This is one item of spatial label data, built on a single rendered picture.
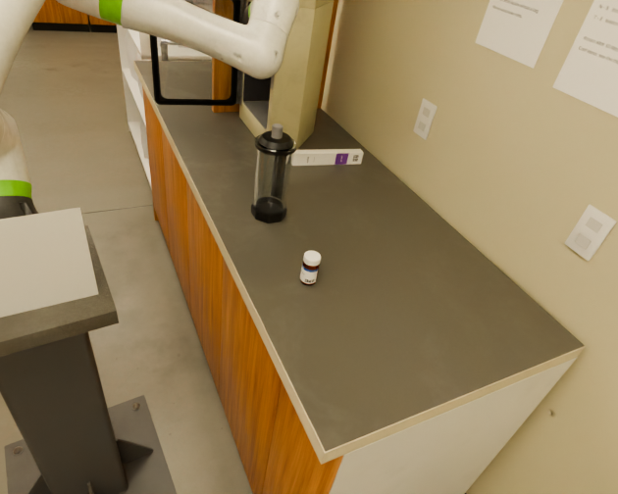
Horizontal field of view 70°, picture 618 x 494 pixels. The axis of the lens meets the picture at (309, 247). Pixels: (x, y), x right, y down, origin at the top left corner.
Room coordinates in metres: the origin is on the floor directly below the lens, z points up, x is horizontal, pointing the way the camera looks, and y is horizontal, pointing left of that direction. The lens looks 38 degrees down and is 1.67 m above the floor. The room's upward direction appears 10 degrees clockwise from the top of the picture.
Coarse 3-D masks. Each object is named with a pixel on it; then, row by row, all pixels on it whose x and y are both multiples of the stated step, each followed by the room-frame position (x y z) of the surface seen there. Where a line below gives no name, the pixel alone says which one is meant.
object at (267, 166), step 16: (256, 144) 1.03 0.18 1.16; (272, 160) 1.01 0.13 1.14; (288, 160) 1.04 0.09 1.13; (256, 176) 1.03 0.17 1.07; (272, 176) 1.01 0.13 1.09; (288, 176) 1.05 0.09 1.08; (256, 192) 1.03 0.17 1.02; (272, 192) 1.01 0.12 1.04; (256, 208) 1.02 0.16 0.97; (272, 208) 1.01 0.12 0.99
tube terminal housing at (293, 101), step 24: (312, 0) 1.48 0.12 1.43; (312, 24) 1.48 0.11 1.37; (288, 48) 1.44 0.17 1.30; (312, 48) 1.51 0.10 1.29; (288, 72) 1.45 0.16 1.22; (312, 72) 1.55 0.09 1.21; (288, 96) 1.45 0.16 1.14; (312, 96) 1.59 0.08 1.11; (288, 120) 1.46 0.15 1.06; (312, 120) 1.63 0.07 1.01
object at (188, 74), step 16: (192, 0) 1.61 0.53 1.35; (208, 0) 1.63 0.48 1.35; (224, 0) 1.65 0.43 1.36; (224, 16) 1.65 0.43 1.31; (160, 48) 1.56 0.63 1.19; (176, 48) 1.58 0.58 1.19; (160, 64) 1.56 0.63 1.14; (176, 64) 1.58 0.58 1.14; (192, 64) 1.61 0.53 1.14; (208, 64) 1.63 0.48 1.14; (224, 64) 1.65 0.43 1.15; (160, 80) 1.56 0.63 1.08; (176, 80) 1.58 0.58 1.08; (192, 80) 1.61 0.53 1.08; (208, 80) 1.63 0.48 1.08; (224, 80) 1.66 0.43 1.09; (176, 96) 1.58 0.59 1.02; (192, 96) 1.61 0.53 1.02; (208, 96) 1.63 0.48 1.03; (224, 96) 1.66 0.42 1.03
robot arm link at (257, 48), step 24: (144, 0) 1.03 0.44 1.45; (168, 0) 1.06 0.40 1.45; (144, 24) 1.03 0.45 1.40; (168, 24) 1.04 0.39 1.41; (192, 24) 1.05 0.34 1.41; (216, 24) 1.07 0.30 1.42; (240, 24) 1.11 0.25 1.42; (264, 24) 1.10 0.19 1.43; (192, 48) 1.07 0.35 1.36; (216, 48) 1.05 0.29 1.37; (240, 48) 1.06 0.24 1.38; (264, 48) 1.07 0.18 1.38; (264, 72) 1.07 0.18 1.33
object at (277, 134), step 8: (272, 128) 1.05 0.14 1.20; (280, 128) 1.05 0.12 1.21; (264, 136) 1.04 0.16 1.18; (272, 136) 1.05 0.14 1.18; (280, 136) 1.05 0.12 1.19; (288, 136) 1.07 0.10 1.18; (264, 144) 1.02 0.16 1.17; (272, 144) 1.02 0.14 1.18; (280, 144) 1.02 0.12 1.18; (288, 144) 1.04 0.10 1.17
